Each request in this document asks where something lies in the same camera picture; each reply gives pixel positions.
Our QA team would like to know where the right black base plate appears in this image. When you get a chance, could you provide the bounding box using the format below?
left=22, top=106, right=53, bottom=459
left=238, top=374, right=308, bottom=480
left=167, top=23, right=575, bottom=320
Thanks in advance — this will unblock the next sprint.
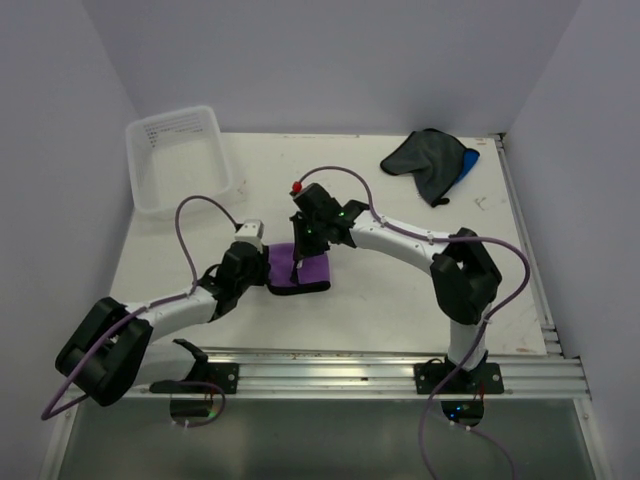
left=413, top=358, right=505, bottom=395

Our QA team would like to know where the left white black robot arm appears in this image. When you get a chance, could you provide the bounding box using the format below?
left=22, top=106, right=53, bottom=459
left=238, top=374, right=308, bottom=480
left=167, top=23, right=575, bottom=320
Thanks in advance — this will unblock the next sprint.
left=55, top=241, right=269, bottom=406

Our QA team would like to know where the blue towel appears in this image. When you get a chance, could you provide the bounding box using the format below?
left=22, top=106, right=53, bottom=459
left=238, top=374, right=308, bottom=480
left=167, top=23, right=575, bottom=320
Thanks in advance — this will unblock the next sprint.
left=456, top=149, right=480, bottom=183

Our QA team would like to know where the aluminium mounting rail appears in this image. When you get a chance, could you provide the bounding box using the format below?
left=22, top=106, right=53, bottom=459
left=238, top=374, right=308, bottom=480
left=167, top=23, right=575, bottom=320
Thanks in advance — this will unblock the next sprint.
left=204, top=349, right=590, bottom=400

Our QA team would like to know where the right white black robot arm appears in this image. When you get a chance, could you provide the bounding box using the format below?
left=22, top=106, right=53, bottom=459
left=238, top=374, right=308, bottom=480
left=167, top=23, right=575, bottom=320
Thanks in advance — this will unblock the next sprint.
left=290, top=182, right=502, bottom=393

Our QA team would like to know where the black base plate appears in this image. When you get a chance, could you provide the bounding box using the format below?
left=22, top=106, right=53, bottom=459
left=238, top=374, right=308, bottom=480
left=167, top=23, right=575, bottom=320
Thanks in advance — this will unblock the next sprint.
left=413, top=358, right=505, bottom=395
left=149, top=363, right=240, bottom=394

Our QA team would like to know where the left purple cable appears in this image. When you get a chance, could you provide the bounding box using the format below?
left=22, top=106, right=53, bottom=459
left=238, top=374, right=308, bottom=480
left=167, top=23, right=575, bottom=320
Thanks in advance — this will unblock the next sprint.
left=39, top=194, right=246, bottom=426

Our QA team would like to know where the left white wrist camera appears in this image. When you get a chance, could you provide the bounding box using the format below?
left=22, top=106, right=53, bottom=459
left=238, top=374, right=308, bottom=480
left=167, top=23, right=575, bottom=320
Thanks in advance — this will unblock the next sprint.
left=234, top=219, right=264, bottom=253

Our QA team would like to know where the purple cable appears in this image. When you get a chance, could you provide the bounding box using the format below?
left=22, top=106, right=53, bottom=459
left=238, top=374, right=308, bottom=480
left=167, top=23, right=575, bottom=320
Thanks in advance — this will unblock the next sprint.
left=39, top=194, right=246, bottom=426
left=299, top=165, right=532, bottom=480

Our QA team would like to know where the white plastic basket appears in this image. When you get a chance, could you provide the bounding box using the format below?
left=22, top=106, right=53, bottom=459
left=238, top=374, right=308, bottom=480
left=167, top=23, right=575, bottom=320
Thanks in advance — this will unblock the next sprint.
left=125, top=105, right=238, bottom=219

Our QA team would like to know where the aluminium table edge rail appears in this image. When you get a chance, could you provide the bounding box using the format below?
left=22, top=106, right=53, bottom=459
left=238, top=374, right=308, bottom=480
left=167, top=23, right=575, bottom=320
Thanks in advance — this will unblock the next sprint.
left=492, top=133, right=565, bottom=358

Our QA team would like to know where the purple towel black trim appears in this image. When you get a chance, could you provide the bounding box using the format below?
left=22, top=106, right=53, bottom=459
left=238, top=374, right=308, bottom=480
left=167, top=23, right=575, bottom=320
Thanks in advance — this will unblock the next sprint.
left=265, top=243, right=331, bottom=296

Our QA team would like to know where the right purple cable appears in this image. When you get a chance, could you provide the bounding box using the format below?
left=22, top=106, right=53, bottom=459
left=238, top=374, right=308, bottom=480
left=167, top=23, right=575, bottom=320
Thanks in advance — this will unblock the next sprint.
left=299, top=165, right=532, bottom=480

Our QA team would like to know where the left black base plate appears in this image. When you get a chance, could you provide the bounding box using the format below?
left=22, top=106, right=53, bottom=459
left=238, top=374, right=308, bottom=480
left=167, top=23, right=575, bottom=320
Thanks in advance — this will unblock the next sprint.
left=149, top=363, right=240, bottom=394

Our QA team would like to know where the grey towel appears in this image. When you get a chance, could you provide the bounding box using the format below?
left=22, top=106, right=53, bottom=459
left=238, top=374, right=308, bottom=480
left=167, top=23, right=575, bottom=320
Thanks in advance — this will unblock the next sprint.
left=380, top=128, right=472, bottom=208

